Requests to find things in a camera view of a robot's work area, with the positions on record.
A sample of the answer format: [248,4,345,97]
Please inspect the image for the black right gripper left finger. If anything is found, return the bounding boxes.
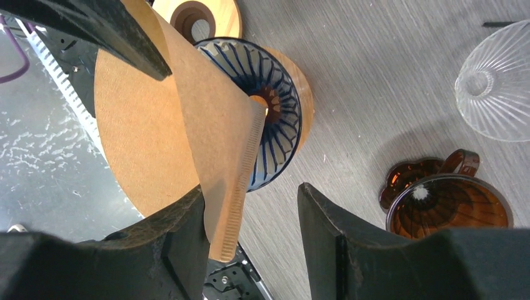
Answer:
[1,187,210,299]

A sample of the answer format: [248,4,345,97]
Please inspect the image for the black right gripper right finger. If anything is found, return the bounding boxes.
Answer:
[297,182,529,299]

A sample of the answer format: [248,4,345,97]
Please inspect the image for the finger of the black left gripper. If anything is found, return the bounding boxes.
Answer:
[1,1,172,81]

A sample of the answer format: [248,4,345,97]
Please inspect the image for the brown plastic dripper with handle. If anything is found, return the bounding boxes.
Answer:
[379,149,514,239]

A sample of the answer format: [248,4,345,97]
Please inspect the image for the brown paper coffee filter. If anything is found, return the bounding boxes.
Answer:
[94,1,266,262]

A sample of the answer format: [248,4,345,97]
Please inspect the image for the blue plastic dripper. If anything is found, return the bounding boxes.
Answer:
[194,37,303,192]

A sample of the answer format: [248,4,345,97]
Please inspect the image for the clear glass dripper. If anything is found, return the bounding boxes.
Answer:
[454,20,529,142]

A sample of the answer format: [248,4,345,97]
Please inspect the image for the black microphone tripod stand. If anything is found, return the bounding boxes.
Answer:
[482,21,516,28]

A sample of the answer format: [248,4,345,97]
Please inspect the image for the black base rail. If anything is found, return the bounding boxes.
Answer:
[21,24,273,299]

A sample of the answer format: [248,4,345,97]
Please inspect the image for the wooden ring collar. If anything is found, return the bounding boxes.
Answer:
[152,0,243,44]

